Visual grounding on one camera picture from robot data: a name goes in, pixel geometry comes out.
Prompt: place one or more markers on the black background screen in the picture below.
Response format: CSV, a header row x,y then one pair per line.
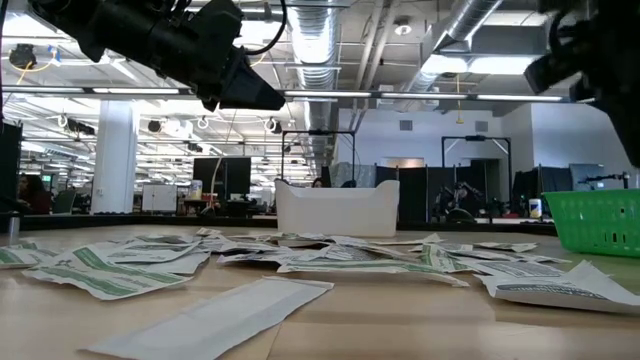
x,y
225,177

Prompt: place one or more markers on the yellow background wipes canister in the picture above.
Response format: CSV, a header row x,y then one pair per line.
x,y
196,190

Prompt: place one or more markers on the silver spiral ceiling duct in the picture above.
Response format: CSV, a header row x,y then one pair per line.
x,y
315,40

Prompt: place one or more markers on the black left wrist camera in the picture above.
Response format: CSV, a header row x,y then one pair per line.
x,y
215,22

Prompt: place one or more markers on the long ceiling light strip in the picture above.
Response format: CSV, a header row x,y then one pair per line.
x,y
425,95

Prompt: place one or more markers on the long plain white packet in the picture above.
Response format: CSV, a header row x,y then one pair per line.
x,y
215,320

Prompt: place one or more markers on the silver slanted ceiling duct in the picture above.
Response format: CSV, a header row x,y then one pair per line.
x,y
465,20

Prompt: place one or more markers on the square white printed packet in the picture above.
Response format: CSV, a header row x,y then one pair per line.
x,y
150,248
492,255
550,292
162,239
505,246
520,270
452,247
260,256
300,236
230,245

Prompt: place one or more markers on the black partition screens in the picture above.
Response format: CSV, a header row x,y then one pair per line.
x,y
410,195

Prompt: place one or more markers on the white cabinet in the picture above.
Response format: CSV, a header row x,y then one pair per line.
x,y
159,197

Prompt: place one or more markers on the black background robot rig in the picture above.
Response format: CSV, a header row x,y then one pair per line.
x,y
452,197

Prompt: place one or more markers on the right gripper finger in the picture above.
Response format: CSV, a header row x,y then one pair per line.
x,y
630,130

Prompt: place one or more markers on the green printed white packet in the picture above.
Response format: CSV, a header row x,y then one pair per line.
x,y
435,257

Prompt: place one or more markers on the white plastic bin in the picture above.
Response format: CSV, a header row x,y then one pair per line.
x,y
337,212

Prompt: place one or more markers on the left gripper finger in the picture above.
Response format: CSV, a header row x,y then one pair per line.
x,y
250,90

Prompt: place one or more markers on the person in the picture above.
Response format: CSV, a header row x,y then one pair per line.
x,y
316,183
32,195

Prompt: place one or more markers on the white round pillar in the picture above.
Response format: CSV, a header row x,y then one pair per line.
x,y
115,160

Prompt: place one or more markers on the grey background monitor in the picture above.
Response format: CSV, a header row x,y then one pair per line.
x,y
587,175

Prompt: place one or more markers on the white background wipes canister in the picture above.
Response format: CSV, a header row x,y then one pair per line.
x,y
535,208

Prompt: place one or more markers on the silver metal post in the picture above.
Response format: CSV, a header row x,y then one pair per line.
x,y
13,230

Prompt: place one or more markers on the green plastic mesh basket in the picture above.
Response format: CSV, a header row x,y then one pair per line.
x,y
597,225

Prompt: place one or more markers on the black metal table frame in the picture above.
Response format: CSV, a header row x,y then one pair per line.
x,y
150,220

